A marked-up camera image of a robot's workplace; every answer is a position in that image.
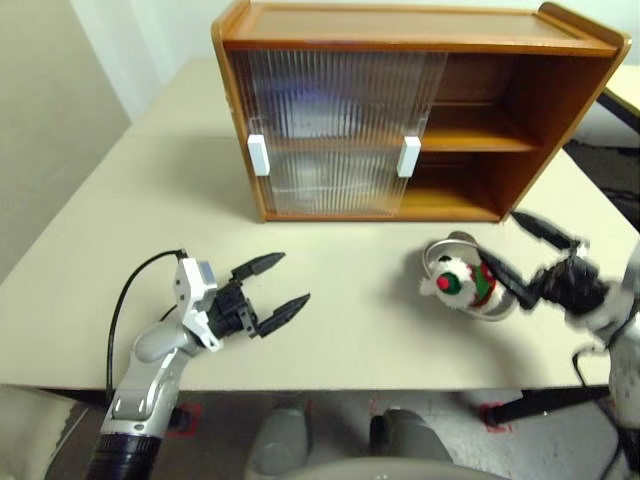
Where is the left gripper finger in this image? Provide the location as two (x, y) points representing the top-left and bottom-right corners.
(230, 251), (287, 284)
(256, 293), (312, 337)

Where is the black table leg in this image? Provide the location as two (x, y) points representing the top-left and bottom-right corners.
(491, 383), (615, 427)

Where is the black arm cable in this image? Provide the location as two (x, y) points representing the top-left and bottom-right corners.
(105, 248), (189, 404)
(571, 319), (640, 480)

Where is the purple tissue pack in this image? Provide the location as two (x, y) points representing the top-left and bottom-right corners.
(267, 83), (364, 139)

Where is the grey rounded right robot leg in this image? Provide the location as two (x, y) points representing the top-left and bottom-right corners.
(369, 406), (455, 465)

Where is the ribbed clear sliding door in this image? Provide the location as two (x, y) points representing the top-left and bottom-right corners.
(227, 48), (427, 219)
(248, 48), (449, 219)

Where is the white door handle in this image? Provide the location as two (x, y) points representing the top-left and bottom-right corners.
(246, 133), (272, 177)
(396, 135), (421, 178)

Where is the grey rounded robot leg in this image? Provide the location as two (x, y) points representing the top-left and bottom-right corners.
(369, 406), (455, 465)
(246, 394), (315, 477)

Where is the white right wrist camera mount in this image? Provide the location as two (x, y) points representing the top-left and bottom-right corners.
(569, 238), (640, 347)

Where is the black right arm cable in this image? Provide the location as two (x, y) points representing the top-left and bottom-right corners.
(571, 319), (640, 480)

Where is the beige table with black frame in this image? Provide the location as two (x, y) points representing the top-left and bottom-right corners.
(596, 74), (640, 137)

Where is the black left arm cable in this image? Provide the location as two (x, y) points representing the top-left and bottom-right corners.
(105, 248), (189, 404)

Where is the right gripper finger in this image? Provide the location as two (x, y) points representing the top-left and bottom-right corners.
(477, 246), (540, 312)
(509, 210), (577, 252)

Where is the white red green plush toy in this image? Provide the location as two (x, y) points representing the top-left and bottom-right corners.
(418, 252), (507, 315)

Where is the round metal bowl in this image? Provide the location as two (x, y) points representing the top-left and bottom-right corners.
(421, 230), (517, 322)

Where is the wooden cabinet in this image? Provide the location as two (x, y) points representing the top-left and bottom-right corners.
(210, 0), (632, 224)

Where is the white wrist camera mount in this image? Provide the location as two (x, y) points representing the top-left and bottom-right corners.
(569, 238), (640, 347)
(171, 256), (222, 354)

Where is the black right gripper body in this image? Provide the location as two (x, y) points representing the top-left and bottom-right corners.
(531, 248), (610, 325)

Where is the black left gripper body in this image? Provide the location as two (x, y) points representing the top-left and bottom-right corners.
(207, 279), (262, 341)

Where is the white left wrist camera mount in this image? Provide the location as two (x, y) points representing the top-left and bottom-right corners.
(171, 256), (222, 354)

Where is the grey rounded left robot leg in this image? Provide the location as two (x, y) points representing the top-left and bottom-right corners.
(246, 394), (315, 477)

